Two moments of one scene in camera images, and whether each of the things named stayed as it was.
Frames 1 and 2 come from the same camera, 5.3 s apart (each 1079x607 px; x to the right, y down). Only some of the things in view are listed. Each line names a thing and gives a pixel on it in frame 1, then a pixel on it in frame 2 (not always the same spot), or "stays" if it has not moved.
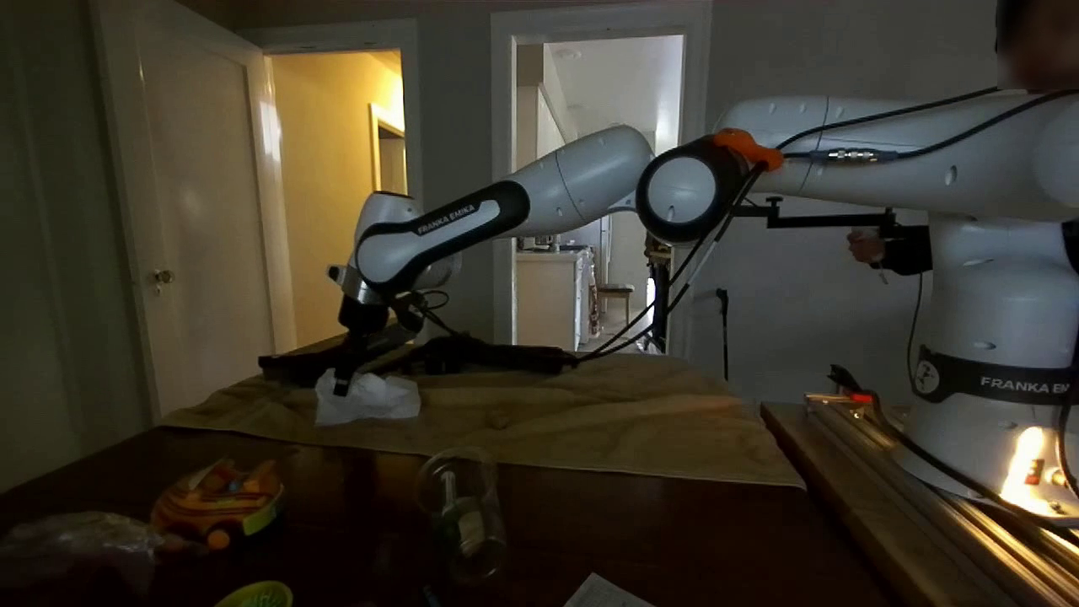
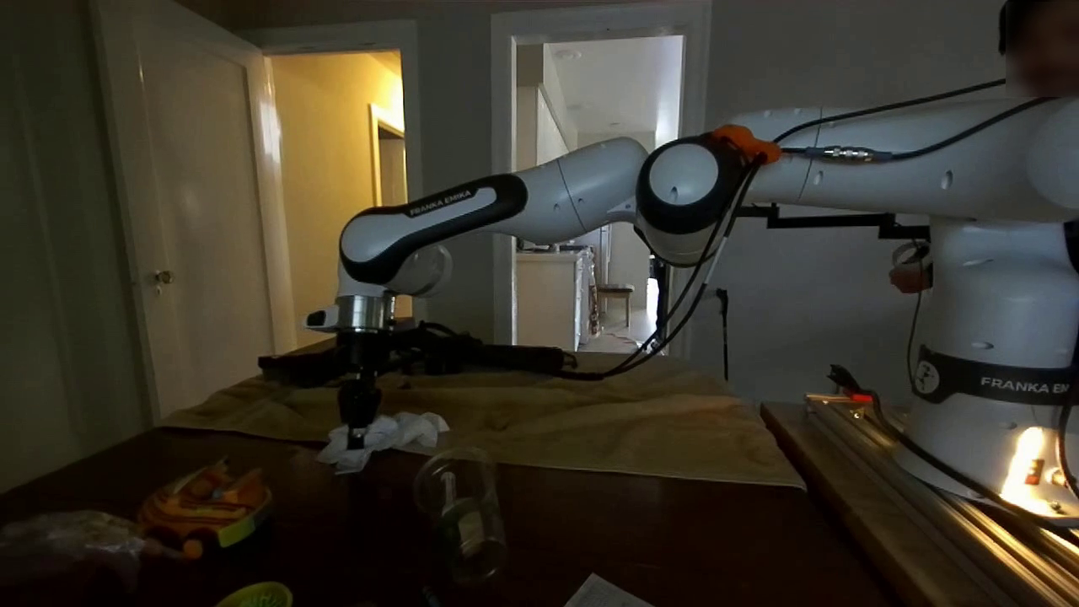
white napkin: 366,401 -> 408,429
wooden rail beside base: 917,532 stays
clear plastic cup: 462,512 stays
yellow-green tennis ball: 257,595 stays
